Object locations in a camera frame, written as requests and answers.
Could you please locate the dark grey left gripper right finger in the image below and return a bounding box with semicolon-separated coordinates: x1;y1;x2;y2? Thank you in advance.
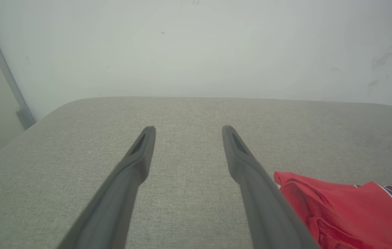
222;125;321;249

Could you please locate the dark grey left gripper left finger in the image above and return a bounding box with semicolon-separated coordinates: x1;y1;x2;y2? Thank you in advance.
57;126;156;249

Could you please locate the grey metal wall strip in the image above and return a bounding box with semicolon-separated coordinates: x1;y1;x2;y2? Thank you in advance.
0;0;36;130

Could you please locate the red jersey garment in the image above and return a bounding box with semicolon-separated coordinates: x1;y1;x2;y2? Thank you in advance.
274;171;392;249

